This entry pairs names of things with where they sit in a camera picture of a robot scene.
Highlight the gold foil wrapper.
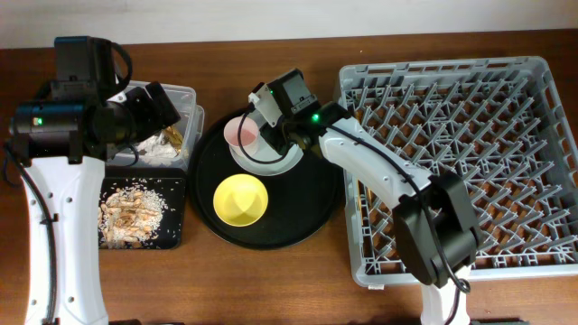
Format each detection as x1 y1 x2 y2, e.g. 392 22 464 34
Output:
163 126 183 153

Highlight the pink plastic cup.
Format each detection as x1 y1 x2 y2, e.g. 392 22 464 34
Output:
223 116 259 156

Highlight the black rectangular tray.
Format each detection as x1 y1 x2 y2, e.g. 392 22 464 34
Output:
98 167 186 249

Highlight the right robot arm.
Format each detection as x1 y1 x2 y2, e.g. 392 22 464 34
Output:
248 69 482 324

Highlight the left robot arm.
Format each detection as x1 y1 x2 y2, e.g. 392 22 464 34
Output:
4 36 180 324

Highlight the food scraps and rice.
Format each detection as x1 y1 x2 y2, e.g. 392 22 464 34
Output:
98 185 169 249

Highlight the grey dishwasher rack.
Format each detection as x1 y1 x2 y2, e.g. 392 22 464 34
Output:
335 56 577 281

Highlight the grey round plate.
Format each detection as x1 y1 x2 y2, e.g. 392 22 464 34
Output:
227 111 303 176

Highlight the white paper napkin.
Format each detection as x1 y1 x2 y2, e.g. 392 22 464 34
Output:
135 131 178 158

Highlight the clear plastic waste bin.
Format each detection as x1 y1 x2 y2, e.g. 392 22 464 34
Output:
107 81 204 171

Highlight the round black serving tray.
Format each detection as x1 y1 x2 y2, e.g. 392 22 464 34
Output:
187 110 343 250

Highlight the yellow bowl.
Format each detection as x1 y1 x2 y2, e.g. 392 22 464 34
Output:
213 173 268 228

